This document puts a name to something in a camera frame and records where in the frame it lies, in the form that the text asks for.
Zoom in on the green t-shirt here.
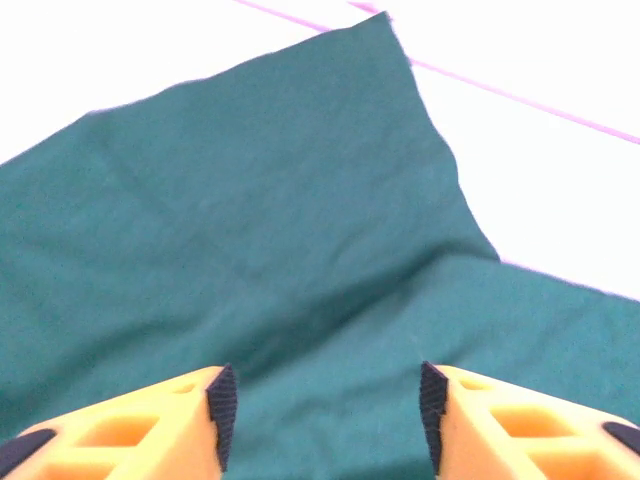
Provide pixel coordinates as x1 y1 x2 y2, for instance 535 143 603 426
0 10 640 480

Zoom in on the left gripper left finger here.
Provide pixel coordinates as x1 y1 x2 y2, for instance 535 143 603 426
0 362 241 480

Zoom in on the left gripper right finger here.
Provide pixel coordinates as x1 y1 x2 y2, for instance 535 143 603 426
420 360 640 480

